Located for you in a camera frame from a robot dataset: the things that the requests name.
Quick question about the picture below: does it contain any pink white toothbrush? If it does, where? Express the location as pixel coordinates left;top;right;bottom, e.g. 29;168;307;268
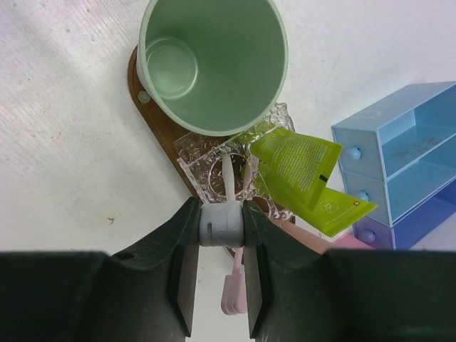
221;155;247;316

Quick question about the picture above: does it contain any brown wooden oval tray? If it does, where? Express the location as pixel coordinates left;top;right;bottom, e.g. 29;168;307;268
126;44;296;261

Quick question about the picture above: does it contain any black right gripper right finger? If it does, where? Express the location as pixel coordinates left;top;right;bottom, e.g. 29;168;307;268
243;201;455;341

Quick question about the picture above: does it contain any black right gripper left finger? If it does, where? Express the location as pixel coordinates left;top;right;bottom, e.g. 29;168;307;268
1;197;200;341

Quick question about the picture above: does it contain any green toothpaste tube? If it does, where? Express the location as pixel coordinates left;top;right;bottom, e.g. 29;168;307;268
258;162;378;238
250;127;343;213

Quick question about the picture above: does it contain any clear textured plastic holder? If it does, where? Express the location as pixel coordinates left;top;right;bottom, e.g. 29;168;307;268
173;103;295;222

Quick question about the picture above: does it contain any green plastic cup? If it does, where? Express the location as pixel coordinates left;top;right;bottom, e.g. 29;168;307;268
136;1;289;137

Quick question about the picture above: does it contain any orange plastic cup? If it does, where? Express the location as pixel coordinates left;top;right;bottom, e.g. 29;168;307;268
281;222;333;254

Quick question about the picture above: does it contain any blue plastic organizer box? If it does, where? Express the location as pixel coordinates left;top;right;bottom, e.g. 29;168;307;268
332;81;455;249

